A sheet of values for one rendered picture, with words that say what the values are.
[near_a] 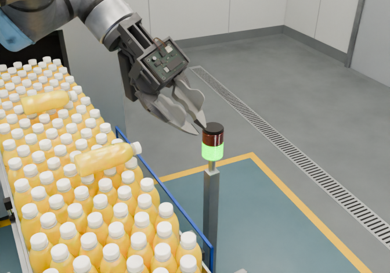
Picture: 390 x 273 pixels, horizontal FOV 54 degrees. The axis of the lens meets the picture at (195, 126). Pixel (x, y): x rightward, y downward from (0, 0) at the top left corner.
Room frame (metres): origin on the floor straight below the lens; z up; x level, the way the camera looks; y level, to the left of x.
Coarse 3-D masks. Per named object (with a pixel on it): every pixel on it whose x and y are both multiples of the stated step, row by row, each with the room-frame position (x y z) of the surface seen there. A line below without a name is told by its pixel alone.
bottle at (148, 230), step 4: (148, 224) 0.73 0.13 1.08; (152, 224) 0.75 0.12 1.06; (132, 228) 0.73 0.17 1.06; (136, 228) 0.73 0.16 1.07; (140, 228) 0.72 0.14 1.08; (144, 228) 0.73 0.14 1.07; (148, 228) 0.73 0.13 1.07; (152, 228) 0.74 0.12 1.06; (132, 232) 0.73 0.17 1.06; (144, 232) 0.72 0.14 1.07; (148, 232) 0.72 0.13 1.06; (152, 232) 0.73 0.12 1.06; (148, 236) 0.72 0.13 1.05; (152, 236) 0.72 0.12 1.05; (148, 240) 0.71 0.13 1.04; (152, 240) 0.72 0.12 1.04
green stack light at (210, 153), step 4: (204, 148) 0.92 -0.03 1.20; (208, 148) 0.91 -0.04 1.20; (212, 148) 0.91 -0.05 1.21; (216, 148) 0.91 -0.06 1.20; (220, 148) 0.92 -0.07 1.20; (204, 152) 0.92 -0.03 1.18; (208, 152) 0.91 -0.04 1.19; (212, 152) 0.91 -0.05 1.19; (216, 152) 0.91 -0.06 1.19; (220, 152) 0.92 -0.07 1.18; (204, 156) 0.92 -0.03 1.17; (208, 156) 0.91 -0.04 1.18; (212, 156) 0.91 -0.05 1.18; (216, 156) 0.91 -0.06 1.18; (220, 156) 0.92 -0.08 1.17; (212, 160) 0.91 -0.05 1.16
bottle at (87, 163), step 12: (120, 144) 0.98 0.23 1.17; (132, 144) 1.00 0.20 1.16; (84, 156) 0.92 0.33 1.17; (96, 156) 0.92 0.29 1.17; (108, 156) 0.93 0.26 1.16; (120, 156) 0.95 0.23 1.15; (132, 156) 0.98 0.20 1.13; (84, 168) 0.89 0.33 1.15; (96, 168) 0.91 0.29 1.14; (108, 168) 0.93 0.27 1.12
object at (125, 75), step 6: (120, 54) 0.60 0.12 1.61; (120, 60) 0.60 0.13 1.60; (126, 60) 0.59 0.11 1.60; (120, 66) 0.61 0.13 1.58; (126, 66) 0.60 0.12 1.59; (126, 72) 0.61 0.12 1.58; (126, 78) 0.61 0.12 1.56; (126, 84) 0.62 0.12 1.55; (126, 90) 0.63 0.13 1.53; (132, 90) 0.62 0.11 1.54; (126, 96) 0.64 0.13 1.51; (132, 96) 0.63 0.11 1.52
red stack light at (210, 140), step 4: (204, 132) 0.93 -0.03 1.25; (204, 136) 0.92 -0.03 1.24; (208, 136) 0.91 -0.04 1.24; (212, 136) 0.91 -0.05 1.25; (216, 136) 0.91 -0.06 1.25; (220, 136) 0.92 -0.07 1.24; (204, 140) 0.92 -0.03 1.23; (208, 140) 0.91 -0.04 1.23; (212, 140) 0.91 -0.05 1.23; (216, 140) 0.91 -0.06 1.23; (220, 140) 0.92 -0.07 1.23; (204, 144) 0.92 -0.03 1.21; (208, 144) 0.91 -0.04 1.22; (212, 144) 0.91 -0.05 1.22; (216, 144) 0.91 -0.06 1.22; (220, 144) 0.92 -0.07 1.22
